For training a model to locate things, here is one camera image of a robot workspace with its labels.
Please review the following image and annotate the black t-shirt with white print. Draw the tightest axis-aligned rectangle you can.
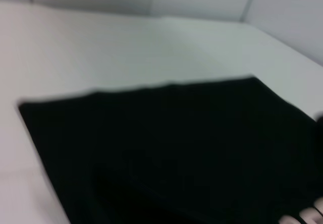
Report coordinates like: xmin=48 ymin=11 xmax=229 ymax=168
xmin=17 ymin=74 xmax=323 ymax=224

